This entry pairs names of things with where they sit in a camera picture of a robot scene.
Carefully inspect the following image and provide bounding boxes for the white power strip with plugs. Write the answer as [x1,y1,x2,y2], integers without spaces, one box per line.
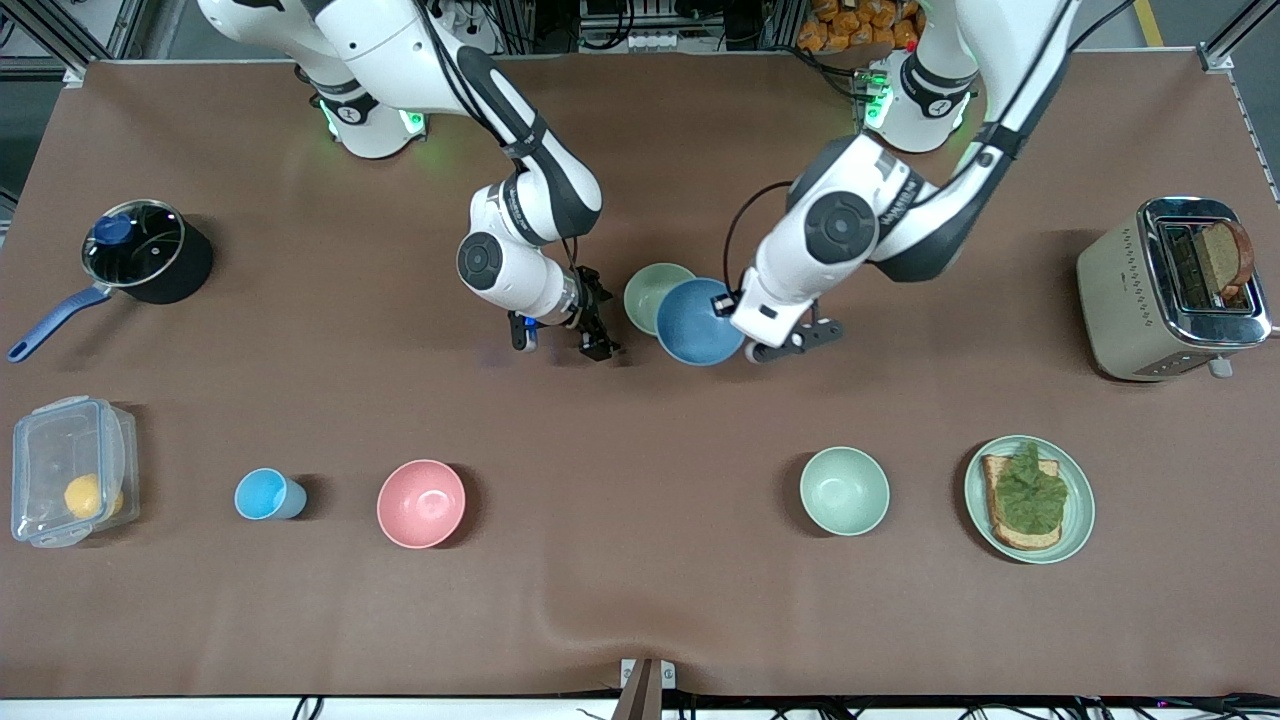
[420,0,476,37]

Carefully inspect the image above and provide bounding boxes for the blue bowl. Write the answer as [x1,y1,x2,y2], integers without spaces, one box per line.
[656,278,747,367]

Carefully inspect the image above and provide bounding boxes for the yellow lemon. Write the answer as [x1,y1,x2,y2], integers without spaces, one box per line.
[64,473,125,521]

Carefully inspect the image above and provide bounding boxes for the beige and chrome toaster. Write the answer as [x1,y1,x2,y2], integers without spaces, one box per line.
[1076,195,1276,383]

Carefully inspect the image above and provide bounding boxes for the pink bowl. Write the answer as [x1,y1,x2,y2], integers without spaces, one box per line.
[376,459,467,550]

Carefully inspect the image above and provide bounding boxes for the light green plate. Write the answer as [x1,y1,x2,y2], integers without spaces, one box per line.
[964,435,1096,565]

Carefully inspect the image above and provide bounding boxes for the glass lid with blue knob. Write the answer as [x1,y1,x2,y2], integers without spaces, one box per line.
[82,200,187,289]

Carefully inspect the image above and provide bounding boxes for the clear plastic lidded container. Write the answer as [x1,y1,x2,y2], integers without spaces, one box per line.
[10,396,140,549]

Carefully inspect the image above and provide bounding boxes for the light blue cup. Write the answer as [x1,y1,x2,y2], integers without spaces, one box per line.
[234,468,308,522]

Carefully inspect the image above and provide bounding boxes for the bag of orange snacks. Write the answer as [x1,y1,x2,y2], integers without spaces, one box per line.
[797,0,926,54]

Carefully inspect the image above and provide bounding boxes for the brown bread slice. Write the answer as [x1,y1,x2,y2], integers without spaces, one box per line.
[1196,218,1256,303]

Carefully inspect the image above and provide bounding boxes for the light green bowl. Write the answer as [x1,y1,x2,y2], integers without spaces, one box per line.
[799,446,891,537]
[623,263,698,338]

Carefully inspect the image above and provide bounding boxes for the aluminium frame strut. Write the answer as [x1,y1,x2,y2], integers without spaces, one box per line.
[0,0,161,81]
[1195,0,1280,71]

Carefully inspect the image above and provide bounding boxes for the metal table edge bracket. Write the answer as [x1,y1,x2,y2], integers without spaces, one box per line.
[620,657,677,720]

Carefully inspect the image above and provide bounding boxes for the toast slice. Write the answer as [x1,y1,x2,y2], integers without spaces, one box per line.
[980,453,1063,552]

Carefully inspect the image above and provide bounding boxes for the black pot with blue handle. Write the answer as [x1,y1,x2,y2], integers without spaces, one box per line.
[8,199,215,363]

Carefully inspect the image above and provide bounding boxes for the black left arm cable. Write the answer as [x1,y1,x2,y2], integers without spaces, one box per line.
[722,180,801,293]

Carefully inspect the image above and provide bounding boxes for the green lettuce leaf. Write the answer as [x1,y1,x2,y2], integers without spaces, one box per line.
[994,441,1069,536]

